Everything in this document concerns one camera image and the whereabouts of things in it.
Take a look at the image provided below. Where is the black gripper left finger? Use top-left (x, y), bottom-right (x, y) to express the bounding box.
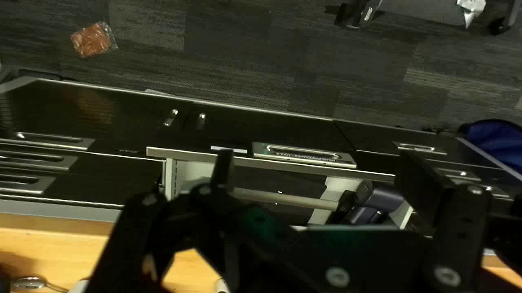
top-left (87, 148), bottom-right (244, 293)

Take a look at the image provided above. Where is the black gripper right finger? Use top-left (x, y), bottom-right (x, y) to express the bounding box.
top-left (397, 150), bottom-right (522, 293)

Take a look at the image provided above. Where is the black drawer cabinet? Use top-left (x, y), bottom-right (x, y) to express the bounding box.
top-left (0, 75), bottom-right (522, 218)

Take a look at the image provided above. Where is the shiny metallic object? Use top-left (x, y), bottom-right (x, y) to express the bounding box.
top-left (9, 273), bottom-right (63, 293)

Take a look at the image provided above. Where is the open black cabinet drawer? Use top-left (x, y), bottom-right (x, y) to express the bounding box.
top-left (146, 141), bottom-right (417, 229)

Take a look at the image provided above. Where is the dark blue black tool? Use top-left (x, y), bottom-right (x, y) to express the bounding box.
top-left (338, 179), bottom-right (408, 226)

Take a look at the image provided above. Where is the blue bag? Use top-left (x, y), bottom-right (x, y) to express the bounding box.
top-left (459, 119), bottom-right (522, 176)

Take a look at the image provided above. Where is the grey metal rod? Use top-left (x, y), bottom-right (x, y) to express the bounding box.
top-left (234, 185), bottom-right (342, 211)

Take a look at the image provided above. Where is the orange crumpled wrapper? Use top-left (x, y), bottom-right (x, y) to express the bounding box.
top-left (69, 19), bottom-right (120, 60)

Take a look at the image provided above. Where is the white crumpled paper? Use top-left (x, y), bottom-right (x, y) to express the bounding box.
top-left (456, 0), bottom-right (488, 29)

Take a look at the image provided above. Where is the dark grey furniture base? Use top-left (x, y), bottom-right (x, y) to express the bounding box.
top-left (333, 0), bottom-right (522, 36)

